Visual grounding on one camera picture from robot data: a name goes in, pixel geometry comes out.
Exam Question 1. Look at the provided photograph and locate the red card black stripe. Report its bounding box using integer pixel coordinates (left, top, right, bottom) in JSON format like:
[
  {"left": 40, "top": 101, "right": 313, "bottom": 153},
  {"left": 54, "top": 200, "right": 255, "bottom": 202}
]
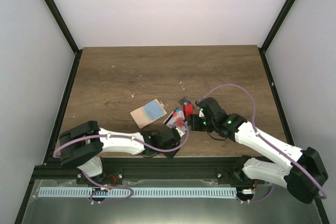
[{"left": 182, "top": 104, "right": 194, "bottom": 118}]

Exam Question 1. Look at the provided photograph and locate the beige leather card holder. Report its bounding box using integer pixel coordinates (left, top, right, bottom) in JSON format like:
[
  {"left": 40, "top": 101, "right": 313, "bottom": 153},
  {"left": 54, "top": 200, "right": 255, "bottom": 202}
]
[{"left": 130, "top": 99, "right": 166, "bottom": 129}]

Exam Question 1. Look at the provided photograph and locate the white card red circle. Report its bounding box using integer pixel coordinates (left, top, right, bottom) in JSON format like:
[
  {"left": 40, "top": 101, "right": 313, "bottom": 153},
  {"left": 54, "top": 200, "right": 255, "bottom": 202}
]
[{"left": 173, "top": 110, "right": 186, "bottom": 127}]

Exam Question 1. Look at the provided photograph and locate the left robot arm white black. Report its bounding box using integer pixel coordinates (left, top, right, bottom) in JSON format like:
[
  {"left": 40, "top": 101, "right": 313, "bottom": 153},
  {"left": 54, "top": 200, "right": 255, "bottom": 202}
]
[{"left": 53, "top": 121, "right": 189, "bottom": 184}]

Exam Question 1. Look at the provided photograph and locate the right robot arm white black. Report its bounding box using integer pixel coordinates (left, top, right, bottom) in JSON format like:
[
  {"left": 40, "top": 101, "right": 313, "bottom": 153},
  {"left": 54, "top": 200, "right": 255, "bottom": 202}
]
[{"left": 186, "top": 98, "right": 329, "bottom": 204}]

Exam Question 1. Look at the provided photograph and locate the black VIP card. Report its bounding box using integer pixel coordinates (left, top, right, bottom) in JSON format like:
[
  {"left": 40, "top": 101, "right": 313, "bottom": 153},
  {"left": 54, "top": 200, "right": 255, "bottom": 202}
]
[{"left": 178, "top": 97, "right": 193, "bottom": 106}]

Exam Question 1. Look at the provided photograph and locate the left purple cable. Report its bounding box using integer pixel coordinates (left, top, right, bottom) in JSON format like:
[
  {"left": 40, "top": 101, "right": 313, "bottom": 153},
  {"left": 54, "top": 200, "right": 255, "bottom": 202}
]
[{"left": 53, "top": 121, "right": 190, "bottom": 205}]

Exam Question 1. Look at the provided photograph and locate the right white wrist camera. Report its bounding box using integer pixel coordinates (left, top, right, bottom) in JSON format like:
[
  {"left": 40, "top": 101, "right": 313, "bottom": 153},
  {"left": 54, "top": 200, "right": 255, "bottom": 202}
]
[{"left": 195, "top": 100, "right": 205, "bottom": 119}]

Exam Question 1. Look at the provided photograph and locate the black aluminium front rail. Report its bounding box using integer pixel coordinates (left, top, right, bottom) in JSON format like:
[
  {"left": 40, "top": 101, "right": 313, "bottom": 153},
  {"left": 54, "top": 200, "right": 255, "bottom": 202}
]
[{"left": 33, "top": 155, "right": 310, "bottom": 183}]

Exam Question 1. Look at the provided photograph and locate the light blue slotted cable duct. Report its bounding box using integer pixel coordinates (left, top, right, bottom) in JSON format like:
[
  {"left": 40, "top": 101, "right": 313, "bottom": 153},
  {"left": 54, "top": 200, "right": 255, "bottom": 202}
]
[{"left": 38, "top": 187, "right": 237, "bottom": 199}]

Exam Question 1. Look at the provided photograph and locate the right black frame post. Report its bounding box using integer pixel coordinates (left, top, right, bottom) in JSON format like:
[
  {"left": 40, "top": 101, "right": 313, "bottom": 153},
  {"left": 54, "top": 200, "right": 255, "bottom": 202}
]
[{"left": 259, "top": 0, "right": 312, "bottom": 51}]

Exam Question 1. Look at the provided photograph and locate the black frame post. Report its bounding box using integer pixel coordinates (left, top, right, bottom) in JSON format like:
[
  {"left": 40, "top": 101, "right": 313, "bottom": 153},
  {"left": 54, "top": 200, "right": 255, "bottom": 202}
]
[
  {"left": 259, "top": 0, "right": 312, "bottom": 51},
  {"left": 28, "top": 0, "right": 80, "bottom": 54}
]

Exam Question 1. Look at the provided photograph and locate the left black frame post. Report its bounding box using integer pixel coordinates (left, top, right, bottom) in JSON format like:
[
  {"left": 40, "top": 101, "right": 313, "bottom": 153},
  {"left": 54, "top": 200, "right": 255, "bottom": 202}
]
[{"left": 28, "top": 0, "right": 80, "bottom": 54}]

